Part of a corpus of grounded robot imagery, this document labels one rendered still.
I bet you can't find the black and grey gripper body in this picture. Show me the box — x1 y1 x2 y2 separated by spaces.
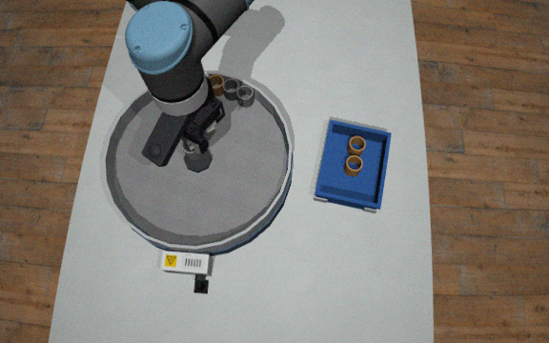
183 76 225 143

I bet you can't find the grey metal sleeve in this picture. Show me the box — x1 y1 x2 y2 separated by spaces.
182 142 202 160
236 86 254 108

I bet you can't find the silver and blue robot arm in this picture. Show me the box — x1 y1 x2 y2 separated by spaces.
125 0 254 167

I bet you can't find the bronze bushing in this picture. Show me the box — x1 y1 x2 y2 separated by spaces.
210 74 224 96
344 155 363 176
347 136 366 156

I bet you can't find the grey metal bushing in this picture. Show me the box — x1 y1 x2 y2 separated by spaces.
223 79 239 101

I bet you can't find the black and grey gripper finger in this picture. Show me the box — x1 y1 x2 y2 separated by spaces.
190 127 215 154
181 136 194 151

